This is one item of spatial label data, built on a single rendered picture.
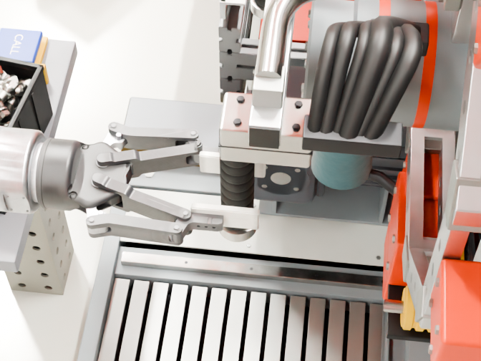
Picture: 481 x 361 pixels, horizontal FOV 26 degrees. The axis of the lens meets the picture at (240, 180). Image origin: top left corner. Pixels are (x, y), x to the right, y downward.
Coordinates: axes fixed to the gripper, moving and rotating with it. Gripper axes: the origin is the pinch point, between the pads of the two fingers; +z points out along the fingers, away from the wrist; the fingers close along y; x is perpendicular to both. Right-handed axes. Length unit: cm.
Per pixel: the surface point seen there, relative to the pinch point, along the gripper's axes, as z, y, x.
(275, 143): 4.4, 3.1, 12.8
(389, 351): 24, -18, -69
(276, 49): 3.7, -3.7, 18.0
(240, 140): 0.9, 1.5, 10.6
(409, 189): 20.8, -17.3, -21.3
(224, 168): -0.8, 0.3, 4.2
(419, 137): 22.0, -25.8, -21.2
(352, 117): 11.1, 2.4, 16.6
